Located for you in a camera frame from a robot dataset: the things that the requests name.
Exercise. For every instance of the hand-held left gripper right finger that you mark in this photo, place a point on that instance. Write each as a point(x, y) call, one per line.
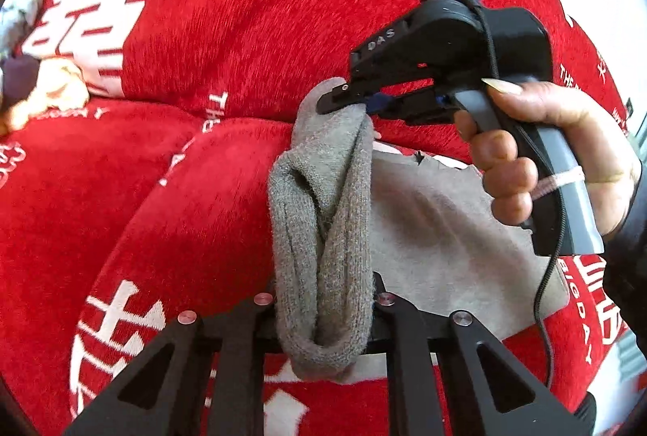
point(399, 320)

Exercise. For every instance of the dark purple cloth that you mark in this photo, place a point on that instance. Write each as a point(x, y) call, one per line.
point(17, 80)

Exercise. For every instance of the grey sock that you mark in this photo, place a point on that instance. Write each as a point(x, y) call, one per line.
point(328, 264)

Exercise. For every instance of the person's right forearm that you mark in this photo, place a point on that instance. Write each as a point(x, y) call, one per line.
point(629, 264)

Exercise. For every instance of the grey flat cloth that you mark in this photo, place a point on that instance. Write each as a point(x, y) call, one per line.
point(429, 239)

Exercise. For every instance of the yellow plush cloth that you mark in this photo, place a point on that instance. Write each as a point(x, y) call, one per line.
point(55, 90)

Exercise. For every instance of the white patterned cloth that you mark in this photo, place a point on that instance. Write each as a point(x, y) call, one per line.
point(20, 11)

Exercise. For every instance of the red printed sofa cover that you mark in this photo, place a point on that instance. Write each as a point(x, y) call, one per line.
point(202, 37)

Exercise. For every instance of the person's right hand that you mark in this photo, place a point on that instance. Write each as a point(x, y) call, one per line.
point(596, 143)

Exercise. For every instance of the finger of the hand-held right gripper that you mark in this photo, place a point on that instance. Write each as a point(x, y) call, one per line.
point(414, 107)
point(338, 96)

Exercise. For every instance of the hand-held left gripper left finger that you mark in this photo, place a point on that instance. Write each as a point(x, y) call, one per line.
point(252, 317)

